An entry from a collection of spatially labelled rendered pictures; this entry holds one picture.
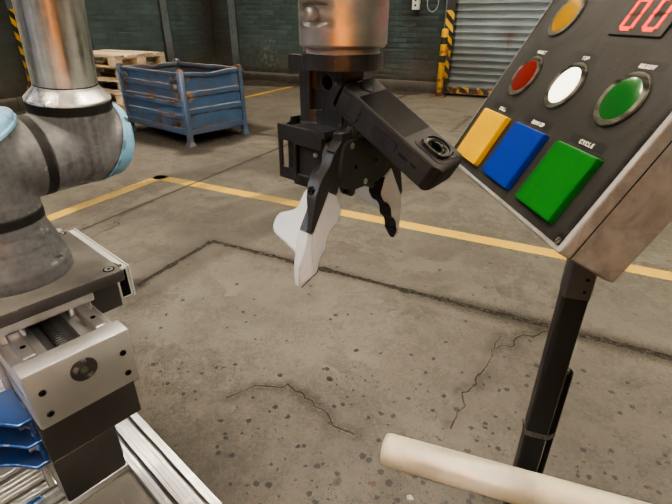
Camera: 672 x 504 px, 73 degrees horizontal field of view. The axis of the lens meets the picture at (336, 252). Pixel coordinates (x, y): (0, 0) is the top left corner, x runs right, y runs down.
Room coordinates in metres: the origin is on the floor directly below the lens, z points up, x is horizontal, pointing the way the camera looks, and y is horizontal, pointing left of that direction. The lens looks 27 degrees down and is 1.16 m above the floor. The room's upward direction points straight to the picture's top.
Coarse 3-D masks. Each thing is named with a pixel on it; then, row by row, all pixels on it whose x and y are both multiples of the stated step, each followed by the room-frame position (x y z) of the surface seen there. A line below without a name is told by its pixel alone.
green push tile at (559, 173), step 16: (560, 144) 0.49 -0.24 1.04; (544, 160) 0.49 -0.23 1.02; (560, 160) 0.47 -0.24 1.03; (576, 160) 0.45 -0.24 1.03; (592, 160) 0.43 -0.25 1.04; (544, 176) 0.47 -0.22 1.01; (560, 176) 0.45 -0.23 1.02; (576, 176) 0.43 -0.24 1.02; (528, 192) 0.48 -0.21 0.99; (544, 192) 0.45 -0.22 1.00; (560, 192) 0.43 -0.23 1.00; (576, 192) 0.42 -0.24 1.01; (544, 208) 0.44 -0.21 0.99; (560, 208) 0.42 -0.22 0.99
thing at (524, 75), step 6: (534, 60) 0.66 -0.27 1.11; (528, 66) 0.67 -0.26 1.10; (534, 66) 0.65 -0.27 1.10; (522, 72) 0.67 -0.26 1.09; (528, 72) 0.66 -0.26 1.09; (534, 72) 0.64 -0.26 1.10; (516, 78) 0.67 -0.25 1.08; (522, 78) 0.66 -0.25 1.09; (528, 78) 0.65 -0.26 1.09; (516, 84) 0.66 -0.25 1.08; (522, 84) 0.65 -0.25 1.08
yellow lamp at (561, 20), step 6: (576, 0) 0.67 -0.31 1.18; (564, 6) 0.69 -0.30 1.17; (570, 6) 0.67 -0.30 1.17; (576, 6) 0.66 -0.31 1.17; (564, 12) 0.67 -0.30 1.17; (570, 12) 0.66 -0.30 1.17; (576, 12) 0.65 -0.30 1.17; (558, 18) 0.68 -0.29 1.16; (564, 18) 0.66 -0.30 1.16; (570, 18) 0.65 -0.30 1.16; (552, 24) 0.68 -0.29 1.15; (558, 24) 0.67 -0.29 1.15; (564, 24) 0.65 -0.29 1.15
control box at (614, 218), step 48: (624, 0) 0.58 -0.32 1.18; (528, 48) 0.71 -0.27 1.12; (576, 48) 0.60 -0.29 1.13; (624, 48) 0.52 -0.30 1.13; (528, 96) 0.62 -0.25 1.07; (576, 96) 0.53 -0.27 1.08; (576, 144) 0.48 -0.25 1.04; (624, 144) 0.42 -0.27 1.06; (624, 192) 0.39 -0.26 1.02; (576, 240) 0.39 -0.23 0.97; (624, 240) 0.39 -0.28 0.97
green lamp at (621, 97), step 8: (624, 80) 0.48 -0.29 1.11; (632, 80) 0.47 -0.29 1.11; (640, 80) 0.46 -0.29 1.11; (616, 88) 0.48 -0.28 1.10; (624, 88) 0.47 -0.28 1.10; (632, 88) 0.46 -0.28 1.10; (640, 88) 0.45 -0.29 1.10; (608, 96) 0.48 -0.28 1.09; (616, 96) 0.47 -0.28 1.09; (624, 96) 0.46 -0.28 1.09; (632, 96) 0.45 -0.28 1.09; (600, 104) 0.48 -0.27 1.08; (608, 104) 0.47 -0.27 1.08; (616, 104) 0.46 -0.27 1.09; (624, 104) 0.45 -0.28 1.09; (632, 104) 0.44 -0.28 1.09; (600, 112) 0.47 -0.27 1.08; (608, 112) 0.46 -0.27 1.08; (616, 112) 0.45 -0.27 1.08; (624, 112) 0.45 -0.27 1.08
